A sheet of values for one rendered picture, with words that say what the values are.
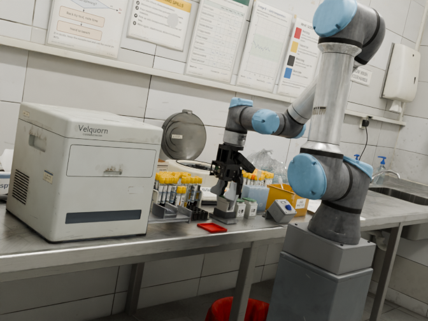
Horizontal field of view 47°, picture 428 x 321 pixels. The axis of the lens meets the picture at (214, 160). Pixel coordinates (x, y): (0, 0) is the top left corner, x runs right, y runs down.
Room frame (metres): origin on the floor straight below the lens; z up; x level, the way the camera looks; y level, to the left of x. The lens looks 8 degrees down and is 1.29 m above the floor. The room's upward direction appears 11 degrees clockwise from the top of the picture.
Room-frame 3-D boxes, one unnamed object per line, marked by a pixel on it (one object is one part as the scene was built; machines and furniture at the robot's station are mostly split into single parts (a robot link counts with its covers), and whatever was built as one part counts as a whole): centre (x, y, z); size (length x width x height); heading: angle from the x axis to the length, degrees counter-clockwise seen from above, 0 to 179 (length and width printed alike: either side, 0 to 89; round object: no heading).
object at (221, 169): (1.60, -0.05, 1.08); 0.09 x 0.08 x 0.12; 136
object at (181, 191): (1.56, 0.07, 0.93); 0.17 x 0.09 x 0.11; 136
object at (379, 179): (3.45, -1.17, 0.97); 0.08 x 0.07 x 0.20; 82
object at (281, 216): (1.75, -0.26, 0.92); 0.13 x 0.07 x 0.08; 46
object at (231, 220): (1.62, -0.07, 0.89); 0.09 x 0.05 x 0.04; 46
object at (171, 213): (1.38, 0.13, 0.92); 0.21 x 0.07 x 0.05; 136
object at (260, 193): (1.82, -0.18, 0.92); 0.10 x 0.07 x 0.10; 128
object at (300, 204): (1.93, -0.32, 0.93); 0.13 x 0.13 x 0.10; 51
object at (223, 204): (1.62, -0.07, 0.92); 0.05 x 0.04 x 0.06; 46
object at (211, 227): (1.49, -0.03, 0.88); 0.07 x 0.07 x 0.01; 46
